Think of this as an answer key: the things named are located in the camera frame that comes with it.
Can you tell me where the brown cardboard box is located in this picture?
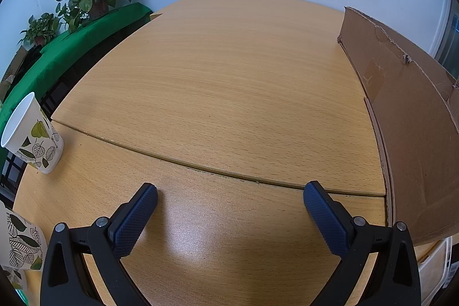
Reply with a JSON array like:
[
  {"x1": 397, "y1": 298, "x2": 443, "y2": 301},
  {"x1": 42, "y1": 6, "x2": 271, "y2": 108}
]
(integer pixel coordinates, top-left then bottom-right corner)
[{"x1": 338, "y1": 7, "x2": 458, "y2": 245}]

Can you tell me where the leaf-print paper cup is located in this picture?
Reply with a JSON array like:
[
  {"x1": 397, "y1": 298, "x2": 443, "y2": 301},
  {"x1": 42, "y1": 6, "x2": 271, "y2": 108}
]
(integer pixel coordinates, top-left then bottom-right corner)
[
  {"x1": 0, "y1": 203, "x2": 47, "y2": 271},
  {"x1": 1, "y1": 91, "x2": 64, "y2": 174}
]

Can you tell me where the green table cloth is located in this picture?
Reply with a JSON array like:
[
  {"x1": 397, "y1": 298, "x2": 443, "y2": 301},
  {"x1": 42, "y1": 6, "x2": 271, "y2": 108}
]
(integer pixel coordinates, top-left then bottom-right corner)
[{"x1": 0, "y1": 1, "x2": 154, "y2": 135}]

